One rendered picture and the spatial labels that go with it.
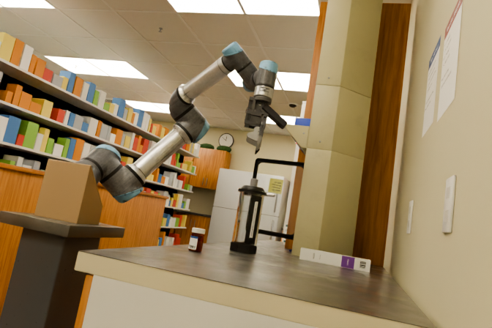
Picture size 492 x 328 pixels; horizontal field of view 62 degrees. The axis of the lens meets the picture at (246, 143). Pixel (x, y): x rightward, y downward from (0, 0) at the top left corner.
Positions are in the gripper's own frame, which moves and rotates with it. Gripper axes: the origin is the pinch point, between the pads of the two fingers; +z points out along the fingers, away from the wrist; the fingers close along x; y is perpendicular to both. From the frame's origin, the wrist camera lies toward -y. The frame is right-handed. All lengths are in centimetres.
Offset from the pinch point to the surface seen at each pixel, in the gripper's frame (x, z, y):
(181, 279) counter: 71, 41, 12
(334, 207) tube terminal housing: -26.6, 13.7, -37.8
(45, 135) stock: -207, -14, 182
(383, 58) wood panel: -53, -72, -58
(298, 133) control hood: -27.6, -16.0, -17.0
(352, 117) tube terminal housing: -28, -28, -40
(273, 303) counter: 76, 41, -6
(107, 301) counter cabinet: 67, 48, 26
